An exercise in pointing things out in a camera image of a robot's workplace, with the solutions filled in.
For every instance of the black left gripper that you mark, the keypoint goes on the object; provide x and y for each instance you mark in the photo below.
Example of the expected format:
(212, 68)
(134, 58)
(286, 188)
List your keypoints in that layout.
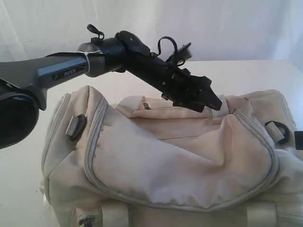
(177, 85)

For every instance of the beige canvas duffel bag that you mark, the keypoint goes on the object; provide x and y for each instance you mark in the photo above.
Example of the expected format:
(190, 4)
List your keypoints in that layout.
(146, 163)

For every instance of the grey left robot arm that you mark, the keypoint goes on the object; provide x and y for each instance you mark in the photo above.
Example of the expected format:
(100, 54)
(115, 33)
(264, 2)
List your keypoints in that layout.
(24, 84)

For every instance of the white backdrop curtain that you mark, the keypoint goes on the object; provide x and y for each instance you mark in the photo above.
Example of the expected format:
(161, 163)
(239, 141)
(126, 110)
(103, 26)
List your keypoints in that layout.
(217, 29)

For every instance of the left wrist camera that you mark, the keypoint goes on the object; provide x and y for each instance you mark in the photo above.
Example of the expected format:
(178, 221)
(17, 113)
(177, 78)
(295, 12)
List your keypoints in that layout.
(180, 57)

